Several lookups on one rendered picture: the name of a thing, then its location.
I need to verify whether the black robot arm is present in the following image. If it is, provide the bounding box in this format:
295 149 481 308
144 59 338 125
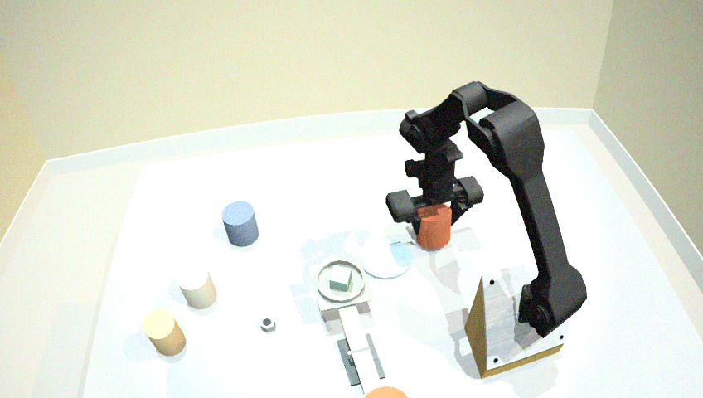
399 81 587 338

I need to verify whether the grey hex nut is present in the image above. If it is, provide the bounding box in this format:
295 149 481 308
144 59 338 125
259 316 276 333

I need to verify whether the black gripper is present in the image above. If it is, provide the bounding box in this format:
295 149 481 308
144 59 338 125
385 164 484 235

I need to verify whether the orange cylinder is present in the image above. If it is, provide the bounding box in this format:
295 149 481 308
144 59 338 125
364 386 408 398

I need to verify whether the blue-grey cylinder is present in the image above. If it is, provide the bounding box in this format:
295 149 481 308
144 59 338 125
221 201 259 247

